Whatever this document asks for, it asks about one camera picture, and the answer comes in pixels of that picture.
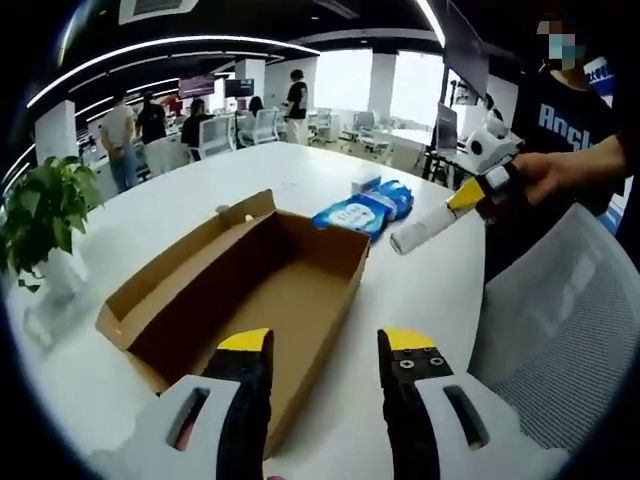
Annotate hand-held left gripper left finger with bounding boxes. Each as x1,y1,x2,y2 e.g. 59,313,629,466
89,327,276,480

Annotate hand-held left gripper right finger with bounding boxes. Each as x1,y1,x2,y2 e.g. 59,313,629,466
377,327,569,480

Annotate white soft item roll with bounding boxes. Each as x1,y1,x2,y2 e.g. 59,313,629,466
389,202,464,256

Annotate brown cardboard shoe box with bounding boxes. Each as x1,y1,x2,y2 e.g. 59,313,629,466
95,188,372,459

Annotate blue soft item wipes packet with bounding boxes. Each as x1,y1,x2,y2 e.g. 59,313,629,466
312,179,415,245

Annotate small blue white box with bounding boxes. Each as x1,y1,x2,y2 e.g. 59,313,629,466
351,174,384,196

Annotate person's right hand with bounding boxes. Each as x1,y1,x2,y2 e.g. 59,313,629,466
514,151,571,207

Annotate black desk monitor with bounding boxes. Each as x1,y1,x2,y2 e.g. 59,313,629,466
433,102,459,151

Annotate person in black shirt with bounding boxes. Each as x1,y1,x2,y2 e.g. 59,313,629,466
482,17,634,284

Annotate large dark display screen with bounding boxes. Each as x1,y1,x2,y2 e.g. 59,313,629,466
442,0,490,99

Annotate curved ceiling light strip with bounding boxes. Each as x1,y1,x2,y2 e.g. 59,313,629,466
27,35,321,109
414,0,446,47

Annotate green potted plant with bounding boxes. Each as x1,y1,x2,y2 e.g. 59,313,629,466
0,155,105,304

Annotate white square pillar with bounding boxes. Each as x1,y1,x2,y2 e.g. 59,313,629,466
34,99,79,166

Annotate ceiling air vent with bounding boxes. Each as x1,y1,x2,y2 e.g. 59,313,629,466
118,0,199,24

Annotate dark wall screen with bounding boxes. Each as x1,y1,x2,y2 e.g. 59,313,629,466
223,78,255,98

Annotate pink wall screen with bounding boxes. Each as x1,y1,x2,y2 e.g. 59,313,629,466
178,74,216,99

